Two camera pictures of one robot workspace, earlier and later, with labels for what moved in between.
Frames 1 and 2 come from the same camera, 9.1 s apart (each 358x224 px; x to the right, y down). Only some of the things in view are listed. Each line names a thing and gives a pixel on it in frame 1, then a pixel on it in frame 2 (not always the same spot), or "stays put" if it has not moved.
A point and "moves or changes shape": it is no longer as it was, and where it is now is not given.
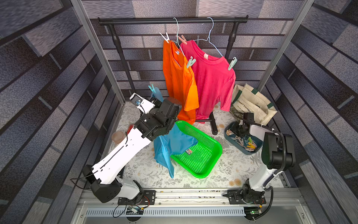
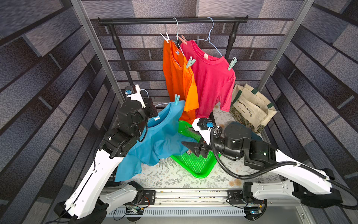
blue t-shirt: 167,146 moves or changes shape
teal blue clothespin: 152,88 -> 176,98
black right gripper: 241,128 -> 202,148
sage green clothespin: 191,62 stays put
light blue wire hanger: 209,39 stays put
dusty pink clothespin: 182,39 stays put
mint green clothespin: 232,63 stays put
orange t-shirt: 180,80 stays put
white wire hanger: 177,38 stays put
